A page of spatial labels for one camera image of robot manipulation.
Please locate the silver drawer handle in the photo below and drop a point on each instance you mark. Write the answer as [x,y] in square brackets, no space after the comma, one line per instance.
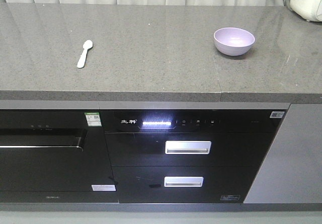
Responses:
[186,147]
[183,181]

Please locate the purple plastic bowl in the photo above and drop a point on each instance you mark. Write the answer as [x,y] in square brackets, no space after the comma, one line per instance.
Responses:
[233,41]

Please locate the upper silver drawer handle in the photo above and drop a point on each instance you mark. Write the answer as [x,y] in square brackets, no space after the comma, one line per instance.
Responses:
[186,147]

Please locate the pale green plastic spoon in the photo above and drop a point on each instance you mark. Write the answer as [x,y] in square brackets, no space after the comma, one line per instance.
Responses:
[88,44]

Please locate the grey cabinet door panel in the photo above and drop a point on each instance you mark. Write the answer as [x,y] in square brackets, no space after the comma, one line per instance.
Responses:
[291,170]

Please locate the black built-in dishwasher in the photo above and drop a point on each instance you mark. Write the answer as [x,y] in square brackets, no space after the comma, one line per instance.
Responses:
[55,156]

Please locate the lower silver drawer handle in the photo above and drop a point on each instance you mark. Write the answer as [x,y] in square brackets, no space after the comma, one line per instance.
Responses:
[183,181]

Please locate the black disinfection cabinet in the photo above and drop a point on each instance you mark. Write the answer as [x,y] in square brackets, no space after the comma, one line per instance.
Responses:
[136,146]

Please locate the white rice cooker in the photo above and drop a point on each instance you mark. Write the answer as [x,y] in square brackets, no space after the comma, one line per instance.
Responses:
[310,10]

